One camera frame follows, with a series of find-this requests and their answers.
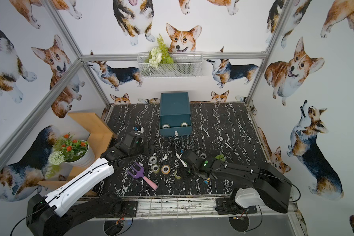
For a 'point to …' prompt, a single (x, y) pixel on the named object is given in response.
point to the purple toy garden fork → (140, 174)
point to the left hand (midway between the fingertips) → (148, 140)
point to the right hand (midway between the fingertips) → (183, 165)
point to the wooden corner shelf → (101, 137)
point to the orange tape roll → (168, 169)
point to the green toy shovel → (221, 157)
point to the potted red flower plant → (77, 153)
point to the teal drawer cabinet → (175, 119)
